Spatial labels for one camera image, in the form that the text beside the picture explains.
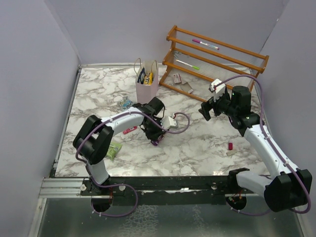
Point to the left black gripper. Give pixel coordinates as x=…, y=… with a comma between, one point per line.
x=154, y=136

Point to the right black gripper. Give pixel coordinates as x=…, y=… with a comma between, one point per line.
x=206, y=106

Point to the purple m&m's packet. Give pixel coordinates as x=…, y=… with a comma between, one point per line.
x=157, y=141

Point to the pink snack packet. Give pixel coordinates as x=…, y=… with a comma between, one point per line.
x=129, y=130

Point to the pink paper bag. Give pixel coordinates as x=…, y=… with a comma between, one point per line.
x=145, y=93

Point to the yellow m&m's packet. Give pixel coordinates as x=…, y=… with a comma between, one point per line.
x=148, y=79

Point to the blue Burts chips bag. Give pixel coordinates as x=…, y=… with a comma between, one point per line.
x=141, y=76

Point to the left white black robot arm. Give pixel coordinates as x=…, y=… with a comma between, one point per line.
x=93, y=139

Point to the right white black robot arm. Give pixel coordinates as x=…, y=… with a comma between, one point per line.
x=288, y=186

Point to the grey blue snack packet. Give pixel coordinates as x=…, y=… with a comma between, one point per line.
x=125, y=103

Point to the green snack packet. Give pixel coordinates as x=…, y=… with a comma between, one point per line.
x=113, y=150

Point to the small red white box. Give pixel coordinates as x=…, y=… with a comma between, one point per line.
x=177, y=79

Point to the green tipped white pen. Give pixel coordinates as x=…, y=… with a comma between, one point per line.
x=187, y=64

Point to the wooden shelf rack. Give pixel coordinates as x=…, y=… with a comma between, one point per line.
x=224, y=63

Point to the small beige block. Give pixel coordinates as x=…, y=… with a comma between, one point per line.
x=231, y=152

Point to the pink marker pen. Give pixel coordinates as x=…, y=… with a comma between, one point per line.
x=205, y=44

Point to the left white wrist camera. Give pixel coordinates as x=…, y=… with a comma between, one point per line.
x=168, y=123

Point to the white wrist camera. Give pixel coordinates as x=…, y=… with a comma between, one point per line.
x=217, y=89
x=168, y=123

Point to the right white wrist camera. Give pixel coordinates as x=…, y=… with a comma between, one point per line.
x=217, y=89

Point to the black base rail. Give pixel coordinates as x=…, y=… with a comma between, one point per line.
x=160, y=190

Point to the aluminium frame rail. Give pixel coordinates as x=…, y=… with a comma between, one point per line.
x=60, y=188

